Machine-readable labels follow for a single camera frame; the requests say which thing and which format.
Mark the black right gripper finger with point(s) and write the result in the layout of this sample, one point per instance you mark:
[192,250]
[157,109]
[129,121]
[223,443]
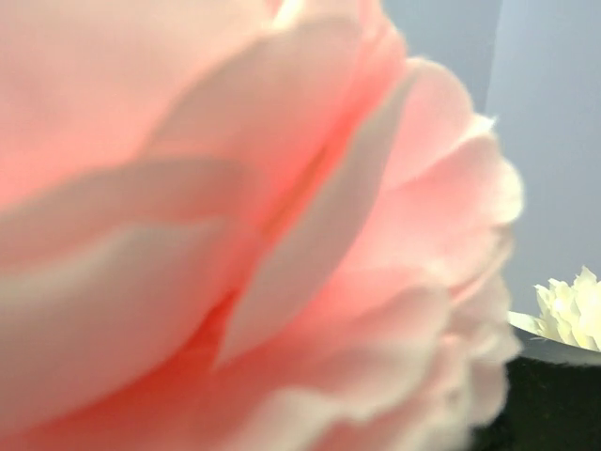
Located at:
[553,404]

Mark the white flower stem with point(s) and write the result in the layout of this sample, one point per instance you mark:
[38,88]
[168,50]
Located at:
[569,313]

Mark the pink flower stem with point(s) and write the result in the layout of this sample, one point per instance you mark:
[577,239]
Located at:
[245,225]

